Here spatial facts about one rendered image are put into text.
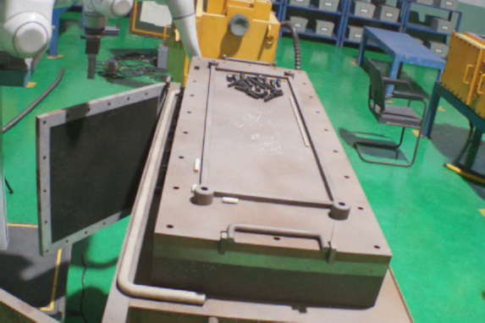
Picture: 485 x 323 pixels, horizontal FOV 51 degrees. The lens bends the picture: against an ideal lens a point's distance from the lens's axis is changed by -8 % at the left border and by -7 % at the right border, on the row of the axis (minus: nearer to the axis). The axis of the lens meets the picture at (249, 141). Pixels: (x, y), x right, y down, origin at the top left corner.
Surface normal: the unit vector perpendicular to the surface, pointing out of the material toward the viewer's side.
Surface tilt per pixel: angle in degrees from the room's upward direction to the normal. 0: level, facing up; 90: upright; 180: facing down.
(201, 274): 90
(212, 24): 90
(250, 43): 90
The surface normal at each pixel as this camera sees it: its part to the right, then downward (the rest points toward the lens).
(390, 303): 0.15, -0.91
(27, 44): 0.55, 0.48
